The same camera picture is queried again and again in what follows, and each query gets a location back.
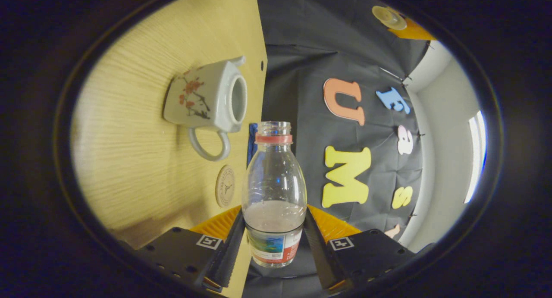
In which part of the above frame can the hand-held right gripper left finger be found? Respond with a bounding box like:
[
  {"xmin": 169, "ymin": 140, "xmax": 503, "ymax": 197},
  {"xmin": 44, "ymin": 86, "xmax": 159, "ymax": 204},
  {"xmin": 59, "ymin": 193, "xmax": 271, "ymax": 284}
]
[{"xmin": 136, "ymin": 205, "xmax": 248, "ymax": 292}]

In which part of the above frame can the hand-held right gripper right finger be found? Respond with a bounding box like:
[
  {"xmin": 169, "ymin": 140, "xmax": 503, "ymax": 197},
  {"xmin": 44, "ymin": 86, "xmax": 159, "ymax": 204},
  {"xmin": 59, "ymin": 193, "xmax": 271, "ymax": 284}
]
[{"xmin": 304, "ymin": 204, "xmax": 417, "ymax": 291}]

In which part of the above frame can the black backdrop cloth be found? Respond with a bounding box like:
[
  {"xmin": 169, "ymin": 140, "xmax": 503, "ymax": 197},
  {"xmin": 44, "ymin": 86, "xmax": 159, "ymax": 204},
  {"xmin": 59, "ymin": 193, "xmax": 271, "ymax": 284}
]
[{"xmin": 241, "ymin": 0, "xmax": 437, "ymax": 298}]

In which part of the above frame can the white floral teacup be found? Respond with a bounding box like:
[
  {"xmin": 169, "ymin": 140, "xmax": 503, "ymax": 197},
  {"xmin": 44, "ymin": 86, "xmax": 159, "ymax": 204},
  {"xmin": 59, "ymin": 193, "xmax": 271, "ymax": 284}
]
[{"xmin": 163, "ymin": 56, "xmax": 248, "ymax": 162}]

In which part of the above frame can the round wooden coaster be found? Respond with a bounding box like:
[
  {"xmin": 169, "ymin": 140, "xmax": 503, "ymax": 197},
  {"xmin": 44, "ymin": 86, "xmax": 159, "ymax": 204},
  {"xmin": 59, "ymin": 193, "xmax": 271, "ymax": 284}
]
[{"xmin": 215, "ymin": 165, "xmax": 236, "ymax": 208}]

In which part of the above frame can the clear plastic water bottle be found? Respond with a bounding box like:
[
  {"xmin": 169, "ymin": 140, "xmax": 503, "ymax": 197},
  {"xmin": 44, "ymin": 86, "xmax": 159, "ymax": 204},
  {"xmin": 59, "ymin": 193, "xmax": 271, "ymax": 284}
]
[{"xmin": 241, "ymin": 121, "xmax": 308, "ymax": 268}]

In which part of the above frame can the white teacup lid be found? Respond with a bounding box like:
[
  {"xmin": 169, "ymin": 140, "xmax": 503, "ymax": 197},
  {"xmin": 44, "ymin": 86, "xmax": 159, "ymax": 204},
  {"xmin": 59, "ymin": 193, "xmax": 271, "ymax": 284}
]
[{"xmin": 372, "ymin": 6, "xmax": 408, "ymax": 31}]

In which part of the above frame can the blue towel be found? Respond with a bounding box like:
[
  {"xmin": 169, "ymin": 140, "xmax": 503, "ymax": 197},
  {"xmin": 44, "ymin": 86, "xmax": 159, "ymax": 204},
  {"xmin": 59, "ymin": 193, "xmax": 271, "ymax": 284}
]
[{"xmin": 247, "ymin": 123, "xmax": 258, "ymax": 167}]

